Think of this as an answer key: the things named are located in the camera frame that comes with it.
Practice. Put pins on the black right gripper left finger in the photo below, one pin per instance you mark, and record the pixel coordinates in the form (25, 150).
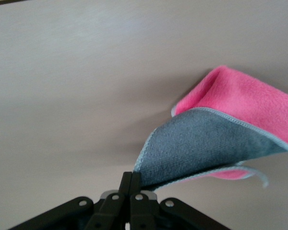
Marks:
(110, 215)

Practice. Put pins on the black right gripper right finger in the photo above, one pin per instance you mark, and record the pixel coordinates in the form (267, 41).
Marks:
(153, 215)

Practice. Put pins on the brown table cover sheet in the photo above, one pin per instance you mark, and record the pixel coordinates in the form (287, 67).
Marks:
(74, 95)

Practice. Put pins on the pink and grey microfibre cloth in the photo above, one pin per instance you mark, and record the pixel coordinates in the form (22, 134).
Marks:
(206, 143)

